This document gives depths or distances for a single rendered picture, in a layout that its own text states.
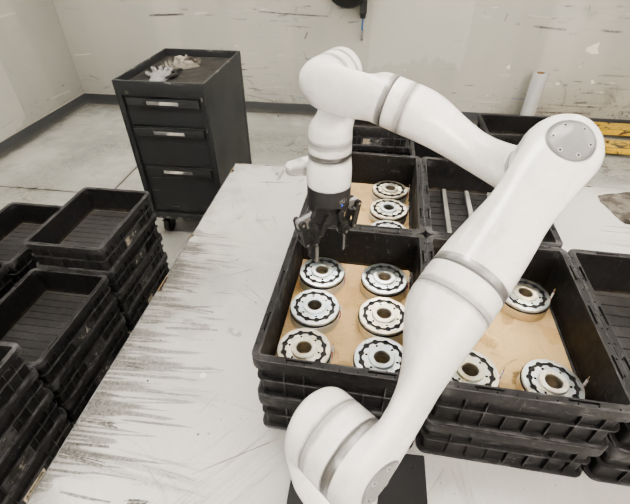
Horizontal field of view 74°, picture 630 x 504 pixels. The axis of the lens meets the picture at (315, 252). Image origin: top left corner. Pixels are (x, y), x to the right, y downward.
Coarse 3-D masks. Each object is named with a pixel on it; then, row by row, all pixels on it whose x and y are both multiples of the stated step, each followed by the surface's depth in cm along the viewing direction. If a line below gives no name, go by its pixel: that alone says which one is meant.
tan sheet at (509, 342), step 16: (496, 320) 88; (512, 320) 88; (544, 320) 88; (496, 336) 85; (512, 336) 85; (528, 336) 85; (544, 336) 85; (480, 352) 82; (496, 352) 82; (512, 352) 82; (528, 352) 82; (544, 352) 82; (560, 352) 82; (512, 368) 79; (512, 384) 76
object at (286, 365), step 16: (288, 256) 89; (272, 304) 78; (256, 352) 69; (272, 368) 69; (288, 368) 68; (304, 368) 67; (320, 368) 67; (336, 368) 67; (352, 368) 67; (368, 384) 67; (384, 384) 66
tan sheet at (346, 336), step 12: (348, 264) 102; (348, 276) 99; (360, 276) 99; (408, 276) 99; (300, 288) 96; (348, 288) 96; (408, 288) 96; (348, 300) 93; (360, 300) 93; (288, 312) 90; (348, 312) 90; (288, 324) 87; (348, 324) 87; (336, 336) 85; (348, 336) 85; (360, 336) 85; (336, 348) 82; (348, 348) 82; (336, 360) 80; (348, 360) 80
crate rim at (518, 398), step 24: (432, 240) 93; (576, 288) 82; (600, 336) 72; (456, 384) 65; (624, 384) 65; (528, 408) 64; (552, 408) 63; (576, 408) 62; (600, 408) 62; (624, 408) 62
